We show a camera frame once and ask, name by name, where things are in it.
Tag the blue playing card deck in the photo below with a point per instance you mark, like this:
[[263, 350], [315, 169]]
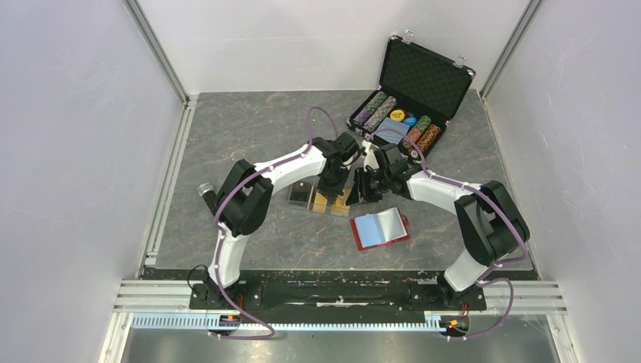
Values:
[[392, 131]]

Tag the yellow dealer button chip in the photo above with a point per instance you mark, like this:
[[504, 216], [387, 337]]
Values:
[[397, 115]]

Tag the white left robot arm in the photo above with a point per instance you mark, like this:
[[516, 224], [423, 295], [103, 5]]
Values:
[[241, 204]]

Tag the black VIP card stack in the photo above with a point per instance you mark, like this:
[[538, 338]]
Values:
[[300, 193]]

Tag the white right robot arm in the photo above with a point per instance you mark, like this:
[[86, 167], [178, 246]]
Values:
[[490, 222]]

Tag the red leather card holder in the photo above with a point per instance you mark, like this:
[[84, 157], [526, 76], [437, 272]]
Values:
[[379, 229]]

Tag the black poker chip case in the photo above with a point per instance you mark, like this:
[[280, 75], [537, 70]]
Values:
[[423, 83]]

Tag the gold VIP card stack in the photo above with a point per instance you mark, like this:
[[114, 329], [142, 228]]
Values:
[[339, 207]]

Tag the gold card stack middle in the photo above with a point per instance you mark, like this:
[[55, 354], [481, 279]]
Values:
[[318, 203]]

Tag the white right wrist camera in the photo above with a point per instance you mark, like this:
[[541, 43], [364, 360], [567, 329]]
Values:
[[368, 150]]

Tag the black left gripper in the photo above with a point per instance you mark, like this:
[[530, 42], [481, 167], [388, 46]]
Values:
[[332, 193]]

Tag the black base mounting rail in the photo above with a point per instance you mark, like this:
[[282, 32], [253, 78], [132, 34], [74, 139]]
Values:
[[283, 297]]

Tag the clear acrylic card tray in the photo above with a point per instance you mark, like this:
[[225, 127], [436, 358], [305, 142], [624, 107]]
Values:
[[347, 191]]

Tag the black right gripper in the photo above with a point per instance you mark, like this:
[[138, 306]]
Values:
[[360, 193]]

